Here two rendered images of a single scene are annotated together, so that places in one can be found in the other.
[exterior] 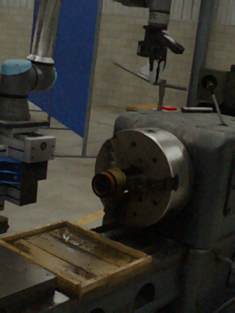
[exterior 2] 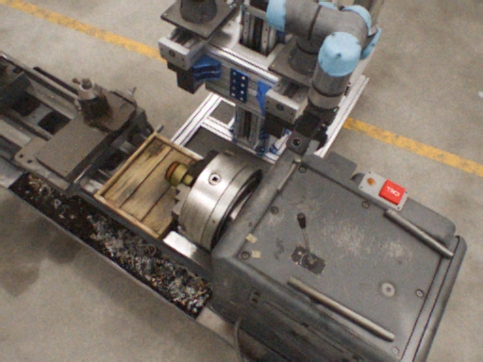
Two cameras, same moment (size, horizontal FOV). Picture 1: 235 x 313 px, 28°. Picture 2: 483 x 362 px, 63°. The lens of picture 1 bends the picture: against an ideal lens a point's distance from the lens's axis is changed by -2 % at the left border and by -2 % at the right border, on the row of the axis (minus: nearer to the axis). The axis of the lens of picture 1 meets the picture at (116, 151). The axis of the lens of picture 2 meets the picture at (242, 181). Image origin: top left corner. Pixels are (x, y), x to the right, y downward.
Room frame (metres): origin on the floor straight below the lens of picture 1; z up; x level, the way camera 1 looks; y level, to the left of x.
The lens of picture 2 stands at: (1.47, -0.65, 2.25)
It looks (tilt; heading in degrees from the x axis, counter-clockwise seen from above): 61 degrees down; 78
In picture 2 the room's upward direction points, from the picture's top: 7 degrees clockwise
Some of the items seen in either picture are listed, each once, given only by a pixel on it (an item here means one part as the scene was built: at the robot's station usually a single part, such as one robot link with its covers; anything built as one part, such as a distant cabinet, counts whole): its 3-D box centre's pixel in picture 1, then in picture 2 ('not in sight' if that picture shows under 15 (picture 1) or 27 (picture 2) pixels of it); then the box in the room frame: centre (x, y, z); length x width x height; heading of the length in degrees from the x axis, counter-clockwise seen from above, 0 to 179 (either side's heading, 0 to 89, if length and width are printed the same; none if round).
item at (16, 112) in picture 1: (12, 105); (309, 51); (1.89, 0.43, 1.21); 0.15 x 0.15 x 0.10
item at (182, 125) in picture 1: (196, 168); (328, 262); (1.84, -0.32, 1.06); 0.59 x 0.48 x 0.39; 142
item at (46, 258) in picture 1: (71, 253); (157, 183); (1.29, 0.09, 0.89); 0.36 x 0.30 x 0.04; 52
